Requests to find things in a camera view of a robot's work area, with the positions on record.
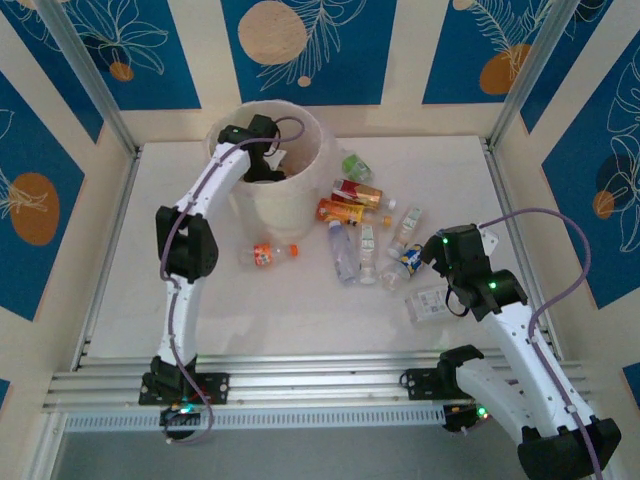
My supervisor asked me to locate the Pepsi bottle blue cap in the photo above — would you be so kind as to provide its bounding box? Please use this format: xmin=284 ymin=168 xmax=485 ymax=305
xmin=380 ymin=242 xmax=427 ymax=292

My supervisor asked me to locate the clear bottle green white label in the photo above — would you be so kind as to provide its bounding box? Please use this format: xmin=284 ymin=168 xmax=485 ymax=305
xmin=357 ymin=223 xmax=380 ymax=286
xmin=388 ymin=205 xmax=424 ymax=257

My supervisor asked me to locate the orange juice bottle yellow cap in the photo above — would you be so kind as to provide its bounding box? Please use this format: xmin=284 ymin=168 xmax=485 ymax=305
xmin=315 ymin=197 xmax=393 ymax=229

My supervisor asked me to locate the clear bottle pale blue cap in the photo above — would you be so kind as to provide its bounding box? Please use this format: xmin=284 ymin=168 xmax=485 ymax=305
xmin=327 ymin=219 xmax=360 ymax=285

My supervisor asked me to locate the orange soda bottle orange cap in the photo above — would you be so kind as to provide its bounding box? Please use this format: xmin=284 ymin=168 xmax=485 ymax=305
xmin=237 ymin=241 xmax=301 ymax=270

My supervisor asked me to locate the white plastic bin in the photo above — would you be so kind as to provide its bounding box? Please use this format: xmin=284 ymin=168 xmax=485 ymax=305
xmin=202 ymin=99 xmax=346 ymax=241

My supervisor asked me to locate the flat clear bottle white label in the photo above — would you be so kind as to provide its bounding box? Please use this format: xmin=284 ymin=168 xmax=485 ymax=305
xmin=403 ymin=283 xmax=454 ymax=325

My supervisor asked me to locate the red gold label tea bottle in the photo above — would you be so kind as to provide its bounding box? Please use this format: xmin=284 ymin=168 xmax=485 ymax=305
xmin=331 ymin=178 xmax=398 ymax=211

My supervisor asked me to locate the black controller board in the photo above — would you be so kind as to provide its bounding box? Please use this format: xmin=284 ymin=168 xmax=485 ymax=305
xmin=158 ymin=399 xmax=204 ymax=442
xmin=440 ymin=401 xmax=494 ymax=436

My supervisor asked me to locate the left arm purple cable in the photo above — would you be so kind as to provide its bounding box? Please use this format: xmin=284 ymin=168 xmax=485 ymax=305
xmin=158 ymin=115 xmax=307 ymax=446

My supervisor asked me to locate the aluminium side rail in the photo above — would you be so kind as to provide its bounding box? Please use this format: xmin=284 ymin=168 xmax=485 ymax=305
xmin=480 ymin=138 xmax=565 ymax=362
xmin=72 ymin=149 xmax=144 ymax=372

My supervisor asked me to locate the aluminium frame post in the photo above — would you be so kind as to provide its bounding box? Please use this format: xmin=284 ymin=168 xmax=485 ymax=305
xmin=34 ymin=0 xmax=141 ymax=157
xmin=488 ymin=0 xmax=584 ymax=151

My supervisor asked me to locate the aluminium front rail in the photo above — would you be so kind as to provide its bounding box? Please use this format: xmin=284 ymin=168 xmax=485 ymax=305
xmin=42 ymin=349 xmax=599 ymax=412

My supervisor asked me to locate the white slotted cable duct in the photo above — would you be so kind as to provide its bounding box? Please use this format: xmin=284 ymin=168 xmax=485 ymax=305
xmin=62 ymin=405 xmax=449 ymax=434

